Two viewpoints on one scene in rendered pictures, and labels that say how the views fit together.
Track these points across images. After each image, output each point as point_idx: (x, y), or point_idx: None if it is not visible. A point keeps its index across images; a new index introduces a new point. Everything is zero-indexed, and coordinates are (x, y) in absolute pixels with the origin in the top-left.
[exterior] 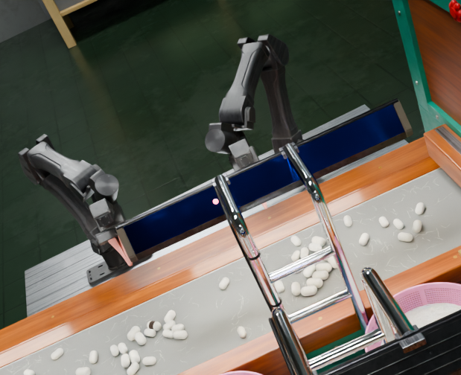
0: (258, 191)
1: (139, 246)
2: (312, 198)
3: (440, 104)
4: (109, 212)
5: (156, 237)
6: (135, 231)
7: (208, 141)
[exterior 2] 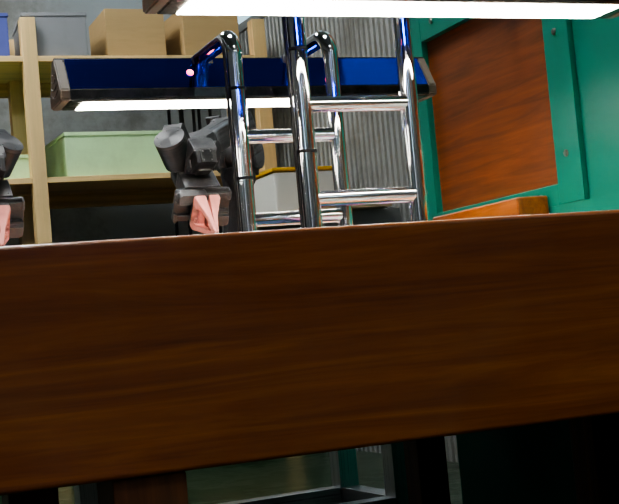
0: (245, 80)
1: (78, 83)
2: (323, 43)
3: (455, 202)
4: (4, 157)
5: (103, 81)
6: (78, 67)
7: (158, 139)
